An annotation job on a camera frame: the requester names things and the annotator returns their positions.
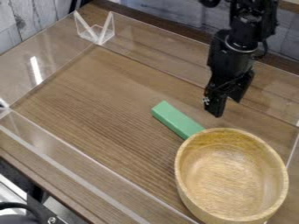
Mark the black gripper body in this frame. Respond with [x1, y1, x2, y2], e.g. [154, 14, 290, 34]
[205, 30, 258, 97]

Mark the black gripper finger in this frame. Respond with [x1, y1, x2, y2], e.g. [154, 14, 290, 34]
[229, 70, 255, 102]
[203, 89, 229, 118]

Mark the green rectangular block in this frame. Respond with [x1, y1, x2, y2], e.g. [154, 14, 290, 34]
[151, 101, 205, 140]

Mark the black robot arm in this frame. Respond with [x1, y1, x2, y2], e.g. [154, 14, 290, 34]
[203, 0, 280, 117]

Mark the wooden bowl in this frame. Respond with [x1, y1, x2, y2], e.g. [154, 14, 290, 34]
[174, 128, 289, 224]

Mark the clear acrylic corner bracket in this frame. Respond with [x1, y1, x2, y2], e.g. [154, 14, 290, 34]
[74, 10, 115, 46]

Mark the clear acrylic tray wall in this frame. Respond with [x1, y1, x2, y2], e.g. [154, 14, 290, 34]
[0, 5, 299, 224]

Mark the black metal bracket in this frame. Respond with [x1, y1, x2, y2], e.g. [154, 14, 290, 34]
[26, 194, 61, 224]

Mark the black cable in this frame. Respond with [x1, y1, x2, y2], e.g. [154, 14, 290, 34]
[0, 200, 39, 224]

